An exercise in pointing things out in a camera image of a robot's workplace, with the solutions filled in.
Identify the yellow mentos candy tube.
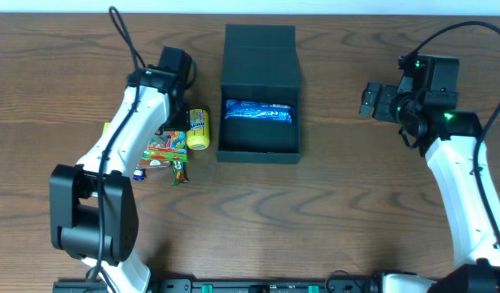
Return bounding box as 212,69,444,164
186,109,210,151

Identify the gummy worms candy bag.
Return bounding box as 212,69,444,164
142,131,188,163

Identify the blue cookie package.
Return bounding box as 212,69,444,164
225,100,293,124

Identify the dark green gift box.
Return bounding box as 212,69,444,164
217,24,301,164

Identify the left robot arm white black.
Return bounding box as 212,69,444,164
50,66,190,292

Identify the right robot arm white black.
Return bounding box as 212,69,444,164
359,82,500,292

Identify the kitkat chocolate bar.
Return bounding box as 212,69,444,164
173,161,188,186

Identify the brown chocolate milk carton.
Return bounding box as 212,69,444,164
137,160,172,169

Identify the small blue wrapped candy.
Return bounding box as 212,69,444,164
133,168,147,181

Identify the yellow green snack packet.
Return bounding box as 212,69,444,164
102,122,110,134

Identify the black mounting rail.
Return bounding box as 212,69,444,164
52,278,385,293

